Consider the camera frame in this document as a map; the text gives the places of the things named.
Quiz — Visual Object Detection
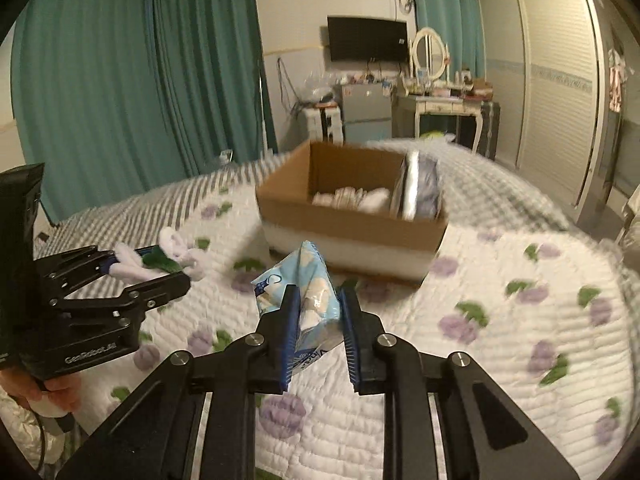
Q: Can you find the white floral quilted blanket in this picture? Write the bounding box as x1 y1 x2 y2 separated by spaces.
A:
41 182 639 479

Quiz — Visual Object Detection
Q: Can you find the person left hand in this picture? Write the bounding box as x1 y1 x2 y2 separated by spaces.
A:
1 367 81 413

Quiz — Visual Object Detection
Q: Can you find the white louvered wardrobe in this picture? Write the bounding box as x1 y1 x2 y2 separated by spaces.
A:
478 0 606 220

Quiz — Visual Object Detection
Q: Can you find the white suitcase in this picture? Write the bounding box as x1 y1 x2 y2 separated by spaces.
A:
297 106 344 145

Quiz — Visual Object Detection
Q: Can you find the dark suitcase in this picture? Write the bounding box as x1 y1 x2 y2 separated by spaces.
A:
477 101 501 160

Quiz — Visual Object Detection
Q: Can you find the grey mini fridge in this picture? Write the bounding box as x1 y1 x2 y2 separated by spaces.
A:
340 81 393 144

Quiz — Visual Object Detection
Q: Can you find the grey checkered bed sheet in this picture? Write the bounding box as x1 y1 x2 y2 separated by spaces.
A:
36 139 617 282

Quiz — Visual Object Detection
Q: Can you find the black wall television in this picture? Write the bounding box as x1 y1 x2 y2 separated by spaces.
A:
328 16 409 63

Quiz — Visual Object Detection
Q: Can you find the clear water jug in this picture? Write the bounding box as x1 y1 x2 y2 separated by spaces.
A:
218 150 234 167

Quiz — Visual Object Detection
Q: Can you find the teal curtain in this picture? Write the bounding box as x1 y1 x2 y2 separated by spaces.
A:
11 0 277 221
414 0 485 77

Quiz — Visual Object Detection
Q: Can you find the brown cardboard box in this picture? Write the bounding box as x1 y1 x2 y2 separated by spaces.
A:
256 142 448 284

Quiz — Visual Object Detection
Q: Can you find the teal left curtain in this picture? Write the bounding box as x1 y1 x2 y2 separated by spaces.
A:
11 0 277 221

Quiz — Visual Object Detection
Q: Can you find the cream cloth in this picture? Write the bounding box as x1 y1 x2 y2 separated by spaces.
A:
311 186 367 210

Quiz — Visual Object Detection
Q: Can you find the white vanity desk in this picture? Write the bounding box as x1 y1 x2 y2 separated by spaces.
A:
392 77 484 153

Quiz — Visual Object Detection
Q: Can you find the white green plush toy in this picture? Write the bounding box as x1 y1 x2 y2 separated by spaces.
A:
106 226 210 285

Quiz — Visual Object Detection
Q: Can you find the white mesh sock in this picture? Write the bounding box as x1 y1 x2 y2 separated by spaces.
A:
358 188 392 214

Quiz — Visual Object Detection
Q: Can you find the teal right curtain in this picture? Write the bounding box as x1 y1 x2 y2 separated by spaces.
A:
414 0 485 77

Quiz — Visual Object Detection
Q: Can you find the oval vanity mirror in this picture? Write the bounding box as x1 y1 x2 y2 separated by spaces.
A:
409 27 449 81

